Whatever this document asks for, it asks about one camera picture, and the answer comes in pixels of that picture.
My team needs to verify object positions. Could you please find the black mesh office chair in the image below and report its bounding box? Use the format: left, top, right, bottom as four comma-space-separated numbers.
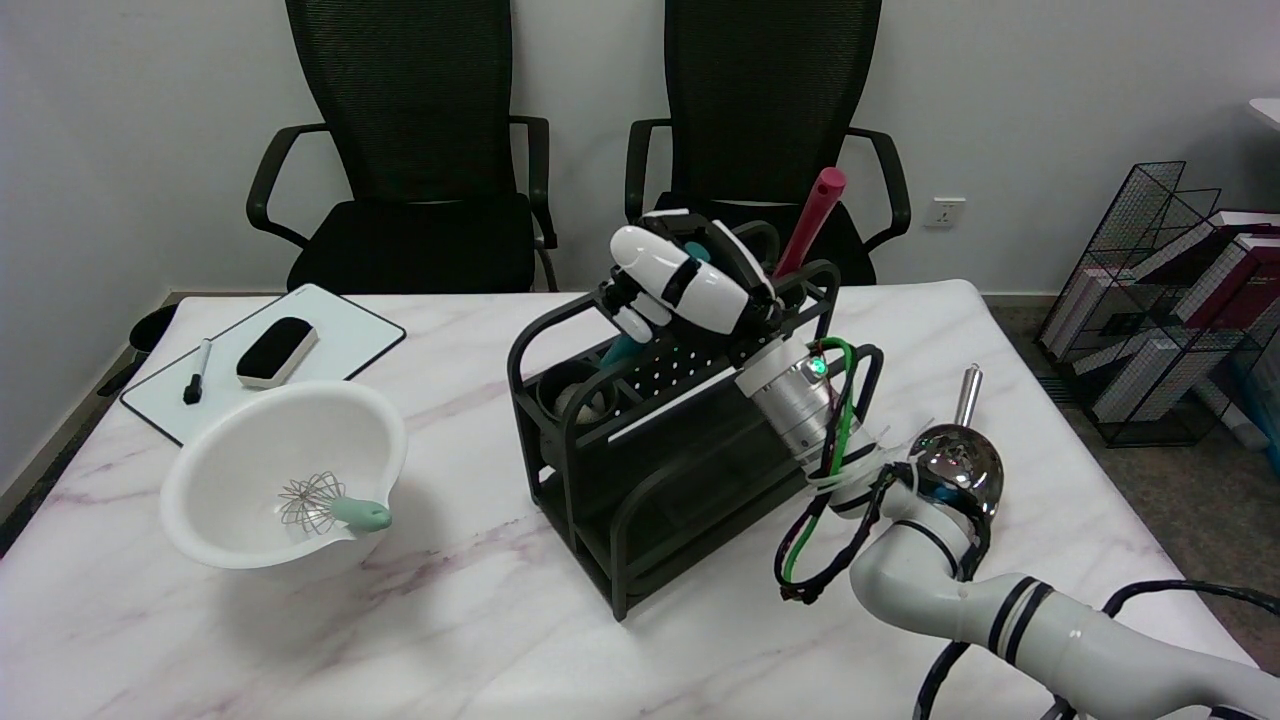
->
246, 0, 561, 294
625, 0, 912, 286

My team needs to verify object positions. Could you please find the black two-tier dish rack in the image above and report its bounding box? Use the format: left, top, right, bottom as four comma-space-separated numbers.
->
506, 220, 884, 621

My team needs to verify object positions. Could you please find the black round floor object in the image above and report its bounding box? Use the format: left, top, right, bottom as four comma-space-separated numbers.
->
128, 303, 181, 353

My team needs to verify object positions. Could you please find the black white board eraser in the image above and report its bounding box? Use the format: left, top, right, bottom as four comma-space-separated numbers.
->
236, 317, 320, 390

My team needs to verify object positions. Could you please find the black wire mesh rack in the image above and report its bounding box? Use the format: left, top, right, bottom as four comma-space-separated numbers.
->
1035, 160, 1280, 448

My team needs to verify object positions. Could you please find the green black cable bundle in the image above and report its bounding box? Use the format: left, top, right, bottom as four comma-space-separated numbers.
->
775, 338, 991, 606

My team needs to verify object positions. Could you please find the shiny metal scoop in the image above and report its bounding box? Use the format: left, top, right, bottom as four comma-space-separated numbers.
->
905, 364, 1004, 521

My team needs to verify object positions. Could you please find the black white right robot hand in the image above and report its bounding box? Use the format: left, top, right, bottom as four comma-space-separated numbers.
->
598, 208, 786, 366

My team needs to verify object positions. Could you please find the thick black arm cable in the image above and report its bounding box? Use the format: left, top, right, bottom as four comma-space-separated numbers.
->
912, 580, 1280, 720

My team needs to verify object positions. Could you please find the small white whiteboard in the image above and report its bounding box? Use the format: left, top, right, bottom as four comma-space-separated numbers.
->
120, 284, 407, 447

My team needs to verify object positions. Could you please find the dark red book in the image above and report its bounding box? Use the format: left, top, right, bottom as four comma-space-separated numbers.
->
1180, 222, 1280, 331

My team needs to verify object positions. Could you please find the teal handled sponge bottle brush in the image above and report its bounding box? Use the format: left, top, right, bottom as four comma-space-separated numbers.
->
572, 238, 713, 421

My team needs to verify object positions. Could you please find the white plastic mixing bowl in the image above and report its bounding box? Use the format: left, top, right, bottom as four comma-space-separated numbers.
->
160, 380, 409, 571

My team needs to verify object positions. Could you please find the red handled bottle brush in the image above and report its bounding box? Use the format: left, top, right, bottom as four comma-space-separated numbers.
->
772, 167, 847, 281

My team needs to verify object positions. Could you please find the white book stack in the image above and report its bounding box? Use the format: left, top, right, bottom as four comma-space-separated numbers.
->
1090, 330, 1231, 421

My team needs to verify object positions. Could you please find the black whiteboard marker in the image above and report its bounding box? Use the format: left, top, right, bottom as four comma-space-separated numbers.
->
183, 338, 214, 406

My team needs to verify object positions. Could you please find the mint handled wire whisk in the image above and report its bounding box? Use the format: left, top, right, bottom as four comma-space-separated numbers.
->
277, 472, 394, 536

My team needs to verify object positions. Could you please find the black round utensil cup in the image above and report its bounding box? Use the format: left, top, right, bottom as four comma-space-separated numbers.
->
536, 360, 616, 426

